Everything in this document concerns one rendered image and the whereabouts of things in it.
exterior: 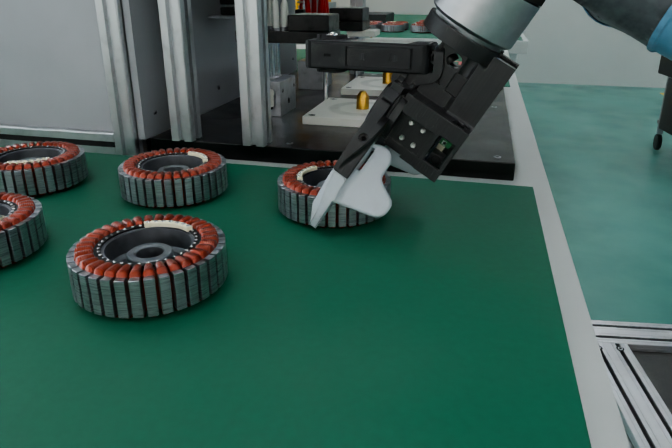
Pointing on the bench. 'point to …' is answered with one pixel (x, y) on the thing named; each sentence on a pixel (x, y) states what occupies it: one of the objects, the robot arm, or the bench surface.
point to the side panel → (65, 49)
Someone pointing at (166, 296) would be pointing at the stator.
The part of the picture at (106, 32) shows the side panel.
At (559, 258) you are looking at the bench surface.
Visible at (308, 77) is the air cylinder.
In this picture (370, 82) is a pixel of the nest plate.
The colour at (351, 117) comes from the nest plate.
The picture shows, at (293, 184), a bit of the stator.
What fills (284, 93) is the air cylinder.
